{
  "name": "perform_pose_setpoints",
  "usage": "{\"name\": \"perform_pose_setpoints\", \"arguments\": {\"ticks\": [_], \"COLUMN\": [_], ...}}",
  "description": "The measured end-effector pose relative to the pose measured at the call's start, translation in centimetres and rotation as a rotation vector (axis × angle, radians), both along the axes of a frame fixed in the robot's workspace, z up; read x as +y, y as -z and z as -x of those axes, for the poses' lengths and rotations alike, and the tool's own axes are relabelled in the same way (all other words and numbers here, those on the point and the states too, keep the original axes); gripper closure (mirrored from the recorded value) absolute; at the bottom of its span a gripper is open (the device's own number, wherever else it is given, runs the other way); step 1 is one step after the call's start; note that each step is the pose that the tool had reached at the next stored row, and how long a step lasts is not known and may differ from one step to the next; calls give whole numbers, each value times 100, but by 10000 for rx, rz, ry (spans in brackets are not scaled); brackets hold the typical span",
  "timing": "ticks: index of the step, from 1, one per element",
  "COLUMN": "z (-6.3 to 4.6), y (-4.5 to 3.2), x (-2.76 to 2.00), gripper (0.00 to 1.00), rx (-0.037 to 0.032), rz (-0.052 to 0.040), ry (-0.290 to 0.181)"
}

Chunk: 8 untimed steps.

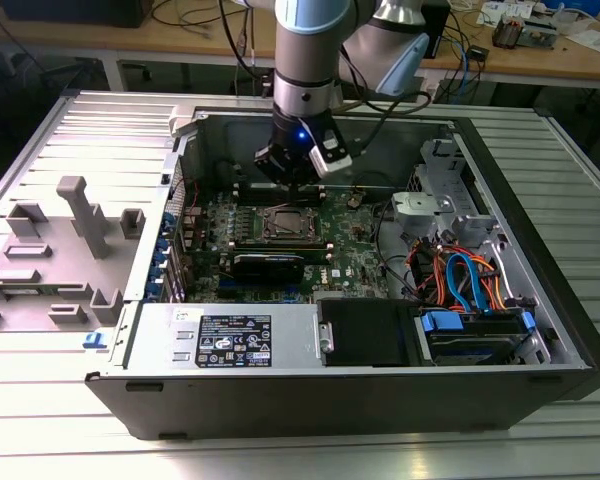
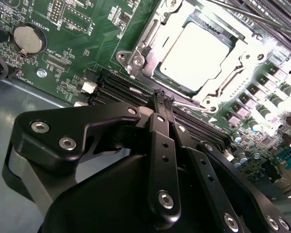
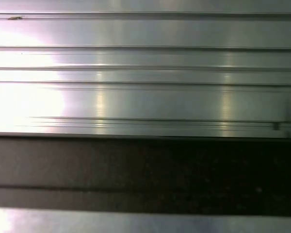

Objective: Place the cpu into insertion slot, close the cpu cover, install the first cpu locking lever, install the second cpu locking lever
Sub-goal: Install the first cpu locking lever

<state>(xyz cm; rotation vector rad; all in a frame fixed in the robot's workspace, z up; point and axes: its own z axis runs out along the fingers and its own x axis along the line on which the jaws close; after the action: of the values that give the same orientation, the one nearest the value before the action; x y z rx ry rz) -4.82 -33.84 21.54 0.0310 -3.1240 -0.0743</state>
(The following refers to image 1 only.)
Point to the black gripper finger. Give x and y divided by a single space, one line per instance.
272 162
312 181

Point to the silver CPU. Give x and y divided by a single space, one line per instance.
287 223

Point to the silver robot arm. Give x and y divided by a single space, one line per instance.
305 50

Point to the RAM slot with white clips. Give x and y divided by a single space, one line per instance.
247 186
247 196

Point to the RAM slot with black clips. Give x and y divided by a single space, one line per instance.
247 191
247 201

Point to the blue slot latch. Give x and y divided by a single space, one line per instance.
157 271
167 222
162 247
154 291

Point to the coin cell battery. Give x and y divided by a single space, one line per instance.
354 201

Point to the green motherboard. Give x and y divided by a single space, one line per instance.
352 260

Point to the beige case latch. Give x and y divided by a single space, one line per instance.
182 120

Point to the black graphics card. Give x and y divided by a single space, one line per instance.
265 270

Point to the silver drive cage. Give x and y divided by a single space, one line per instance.
440 170

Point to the black computer tower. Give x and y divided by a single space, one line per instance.
437 35

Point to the hard disk in blue carrier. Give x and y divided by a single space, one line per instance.
442 321

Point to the small black box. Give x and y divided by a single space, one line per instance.
478 53

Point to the silver power supply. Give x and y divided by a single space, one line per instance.
155 335

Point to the wooden desk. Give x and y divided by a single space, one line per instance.
105 35

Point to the black PC case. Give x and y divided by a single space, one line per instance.
280 405

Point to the copper coil transformer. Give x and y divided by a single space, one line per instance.
507 32

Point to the printed paper cards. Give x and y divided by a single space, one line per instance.
500 12

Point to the flat black box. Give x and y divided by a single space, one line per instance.
80 12

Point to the grey parts rack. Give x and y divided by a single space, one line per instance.
55 280

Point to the small blue clip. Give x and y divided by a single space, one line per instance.
92 342

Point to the grey electronic device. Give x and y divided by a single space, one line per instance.
542 32

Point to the white paper sheet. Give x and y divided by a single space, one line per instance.
592 40

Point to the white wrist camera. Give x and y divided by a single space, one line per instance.
330 162

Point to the silver metal bracket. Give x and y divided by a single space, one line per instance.
420 202

